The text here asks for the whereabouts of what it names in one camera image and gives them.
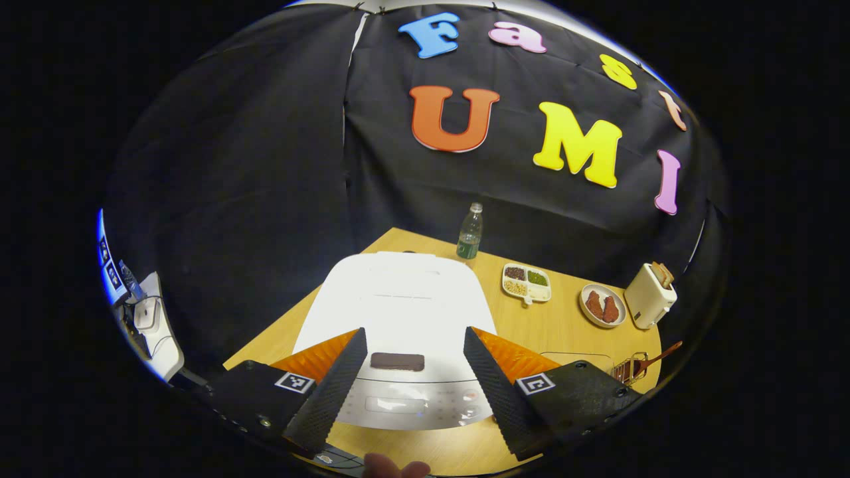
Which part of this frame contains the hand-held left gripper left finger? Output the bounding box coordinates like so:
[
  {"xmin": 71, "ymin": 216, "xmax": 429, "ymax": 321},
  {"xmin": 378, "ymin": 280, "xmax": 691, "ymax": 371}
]
[{"xmin": 199, "ymin": 327, "xmax": 368, "ymax": 455}]

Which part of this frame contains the white rice cooker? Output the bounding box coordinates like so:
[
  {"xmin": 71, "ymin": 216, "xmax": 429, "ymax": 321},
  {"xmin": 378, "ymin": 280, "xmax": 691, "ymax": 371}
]
[{"xmin": 292, "ymin": 251, "xmax": 499, "ymax": 431}]

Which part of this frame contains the white round plate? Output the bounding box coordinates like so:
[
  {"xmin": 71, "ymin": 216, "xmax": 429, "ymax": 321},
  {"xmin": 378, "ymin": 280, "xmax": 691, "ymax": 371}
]
[{"xmin": 579, "ymin": 283, "xmax": 627, "ymax": 329}]

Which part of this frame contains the black backdrop cloth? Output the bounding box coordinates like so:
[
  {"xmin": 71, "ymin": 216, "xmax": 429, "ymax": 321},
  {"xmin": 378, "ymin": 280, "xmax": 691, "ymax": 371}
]
[{"xmin": 100, "ymin": 3, "xmax": 731, "ymax": 386}]

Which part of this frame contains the clear plastic water bottle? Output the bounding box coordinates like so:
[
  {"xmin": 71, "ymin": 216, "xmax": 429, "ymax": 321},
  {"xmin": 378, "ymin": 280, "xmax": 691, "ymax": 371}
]
[{"xmin": 456, "ymin": 202, "xmax": 484, "ymax": 260}]

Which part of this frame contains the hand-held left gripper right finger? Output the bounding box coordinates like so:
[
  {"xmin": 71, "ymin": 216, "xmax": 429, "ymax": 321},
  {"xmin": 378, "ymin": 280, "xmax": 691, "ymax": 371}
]
[{"xmin": 463, "ymin": 327, "xmax": 643, "ymax": 460}]

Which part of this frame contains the brown wooden spoon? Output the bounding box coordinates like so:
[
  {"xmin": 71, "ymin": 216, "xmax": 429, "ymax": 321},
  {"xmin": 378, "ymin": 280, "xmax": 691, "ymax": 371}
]
[{"xmin": 621, "ymin": 341, "xmax": 683, "ymax": 382}]

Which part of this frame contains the beige cutting board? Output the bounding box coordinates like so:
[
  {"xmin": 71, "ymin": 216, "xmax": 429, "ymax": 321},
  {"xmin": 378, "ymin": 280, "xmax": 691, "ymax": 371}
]
[{"xmin": 539, "ymin": 351, "xmax": 615, "ymax": 374}]

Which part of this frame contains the metal wire chopstick holder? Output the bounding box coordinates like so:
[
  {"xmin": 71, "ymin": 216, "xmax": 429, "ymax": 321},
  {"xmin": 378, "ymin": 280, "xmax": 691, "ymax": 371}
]
[{"xmin": 611, "ymin": 352, "xmax": 648, "ymax": 386}]

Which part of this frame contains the computer monitor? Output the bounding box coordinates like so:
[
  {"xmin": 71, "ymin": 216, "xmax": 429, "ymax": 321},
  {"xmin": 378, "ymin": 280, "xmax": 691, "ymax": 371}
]
[{"xmin": 96, "ymin": 209, "xmax": 130, "ymax": 307}]

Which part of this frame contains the white divided rice grain dish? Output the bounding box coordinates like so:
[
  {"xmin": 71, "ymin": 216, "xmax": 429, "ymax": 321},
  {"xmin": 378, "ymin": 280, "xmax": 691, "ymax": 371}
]
[{"xmin": 501, "ymin": 263, "xmax": 552, "ymax": 307}]

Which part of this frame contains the white toaster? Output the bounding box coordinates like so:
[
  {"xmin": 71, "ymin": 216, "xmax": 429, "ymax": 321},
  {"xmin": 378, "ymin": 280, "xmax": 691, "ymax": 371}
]
[{"xmin": 624, "ymin": 261, "xmax": 678, "ymax": 331}]

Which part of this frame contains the white device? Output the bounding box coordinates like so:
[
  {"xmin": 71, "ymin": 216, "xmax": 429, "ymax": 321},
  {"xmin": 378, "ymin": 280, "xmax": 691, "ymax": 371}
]
[{"xmin": 129, "ymin": 271, "xmax": 185, "ymax": 382}]

